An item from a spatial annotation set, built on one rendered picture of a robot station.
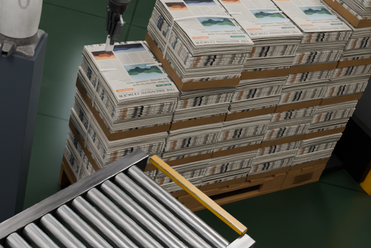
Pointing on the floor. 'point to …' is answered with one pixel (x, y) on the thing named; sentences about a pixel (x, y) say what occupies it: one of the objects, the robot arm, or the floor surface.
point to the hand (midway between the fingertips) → (110, 43)
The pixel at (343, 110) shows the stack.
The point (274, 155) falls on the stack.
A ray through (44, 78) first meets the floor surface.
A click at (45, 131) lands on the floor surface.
